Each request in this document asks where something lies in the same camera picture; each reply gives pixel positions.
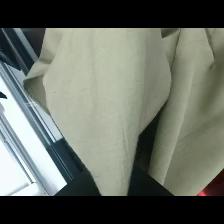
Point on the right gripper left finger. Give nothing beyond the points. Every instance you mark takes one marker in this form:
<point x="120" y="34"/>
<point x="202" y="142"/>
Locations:
<point x="83" y="186"/>

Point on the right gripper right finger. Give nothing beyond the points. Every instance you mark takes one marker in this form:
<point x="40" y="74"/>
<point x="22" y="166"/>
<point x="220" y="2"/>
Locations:
<point x="145" y="185"/>

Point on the beige shirt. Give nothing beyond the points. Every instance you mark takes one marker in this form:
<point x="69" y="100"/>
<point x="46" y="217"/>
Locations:
<point x="106" y="100"/>

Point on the silver frame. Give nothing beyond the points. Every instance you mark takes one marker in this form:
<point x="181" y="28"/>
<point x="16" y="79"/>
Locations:
<point x="23" y="146"/>

